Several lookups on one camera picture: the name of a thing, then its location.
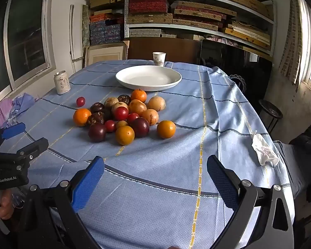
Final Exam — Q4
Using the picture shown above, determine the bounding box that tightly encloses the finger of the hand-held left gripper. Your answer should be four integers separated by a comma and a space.
0, 122, 26, 148
13, 138, 49, 162

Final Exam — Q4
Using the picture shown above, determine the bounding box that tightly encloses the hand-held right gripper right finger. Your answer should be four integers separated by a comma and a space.
207, 155, 296, 249

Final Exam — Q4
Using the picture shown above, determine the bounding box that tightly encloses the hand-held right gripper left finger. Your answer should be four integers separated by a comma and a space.
16, 156, 105, 249

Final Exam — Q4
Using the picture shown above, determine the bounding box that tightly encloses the purple plum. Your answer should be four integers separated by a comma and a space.
88, 123, 107, 143
130, 117, 150, 138

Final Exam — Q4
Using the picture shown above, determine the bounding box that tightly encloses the mandarin orange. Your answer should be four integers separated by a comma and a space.
131, 89, 148, 103
73, 108, 92, 127

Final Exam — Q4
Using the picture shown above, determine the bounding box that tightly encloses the smooth small orange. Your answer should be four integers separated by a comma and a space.
115, 125, 135, 146
157, 120, 176, 139

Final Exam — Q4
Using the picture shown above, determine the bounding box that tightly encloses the tan round fruit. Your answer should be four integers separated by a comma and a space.
111, 102, 129, 113
148, 96, 166, 111
104, 97, 119, 109

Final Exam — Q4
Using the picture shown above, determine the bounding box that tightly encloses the yellow orange round fruit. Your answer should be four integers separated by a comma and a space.
130, 99, 148, 116
141, 109, 159, 126

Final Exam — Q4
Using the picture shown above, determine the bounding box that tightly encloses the white plate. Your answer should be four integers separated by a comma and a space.
115, 65, 182, 92

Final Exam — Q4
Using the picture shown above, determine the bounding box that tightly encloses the person's left hand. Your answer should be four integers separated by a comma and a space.
0, 189, 16, 220

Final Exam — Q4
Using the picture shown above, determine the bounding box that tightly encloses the purple cloth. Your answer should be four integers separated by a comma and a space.
0, 99, 15, 133

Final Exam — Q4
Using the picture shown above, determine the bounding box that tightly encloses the crumpled white tissue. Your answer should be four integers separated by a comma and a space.
251, 133, 280, 167

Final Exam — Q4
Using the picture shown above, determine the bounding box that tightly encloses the blue checked tablecloth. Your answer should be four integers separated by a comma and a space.
0, 60, 296, 249

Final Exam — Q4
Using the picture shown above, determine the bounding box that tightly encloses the cream beverage can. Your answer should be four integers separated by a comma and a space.
54, 71, 71, 95

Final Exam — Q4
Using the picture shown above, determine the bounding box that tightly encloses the person's leg in jeans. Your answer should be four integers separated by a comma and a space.
273, 140, 311, 203

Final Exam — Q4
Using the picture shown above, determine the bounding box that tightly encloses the black round stool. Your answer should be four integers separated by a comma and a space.
258, 99, 283, 135

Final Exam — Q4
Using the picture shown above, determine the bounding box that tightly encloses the white framed window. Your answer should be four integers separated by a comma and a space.
0, 0, 55, 101

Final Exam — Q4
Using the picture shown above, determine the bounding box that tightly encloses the black clothing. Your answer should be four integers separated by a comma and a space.
289, 119, 311, 152

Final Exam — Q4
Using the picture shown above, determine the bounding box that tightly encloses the black spiral print bag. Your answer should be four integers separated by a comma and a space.
228, 74, 248, 93

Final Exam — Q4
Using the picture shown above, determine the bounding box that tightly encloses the green patterned panel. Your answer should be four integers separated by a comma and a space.
81, 4, 91, 50

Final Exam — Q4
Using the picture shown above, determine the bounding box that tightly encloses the stack of blue patterned boxes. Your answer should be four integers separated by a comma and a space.
89, 21, 125, 46

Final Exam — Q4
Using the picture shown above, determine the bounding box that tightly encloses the white paper cup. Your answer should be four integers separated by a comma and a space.
152, 52, 166, 66

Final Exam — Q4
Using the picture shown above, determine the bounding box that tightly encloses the brown wooden board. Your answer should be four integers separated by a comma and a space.
124, 38, 203, 64

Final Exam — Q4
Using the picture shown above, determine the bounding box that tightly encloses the orange patterned box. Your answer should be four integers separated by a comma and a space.
89, 14, 112, 23

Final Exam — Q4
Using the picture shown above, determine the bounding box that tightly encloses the pink cloth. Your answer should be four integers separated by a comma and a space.
207, 36, 235, 44

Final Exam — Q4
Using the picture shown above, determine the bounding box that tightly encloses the white metal shelf unit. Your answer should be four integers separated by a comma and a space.
124, 0, 277, 57

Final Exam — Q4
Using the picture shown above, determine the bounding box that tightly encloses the shelf of patterned flat boxes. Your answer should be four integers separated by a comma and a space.
128, 0, 274, 51

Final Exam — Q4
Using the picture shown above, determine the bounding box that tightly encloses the white wall rod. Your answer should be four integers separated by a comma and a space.
69, 4, 78, 74

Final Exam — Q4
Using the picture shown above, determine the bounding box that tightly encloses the cream picture frame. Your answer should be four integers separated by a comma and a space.
84, 41, 129, 68

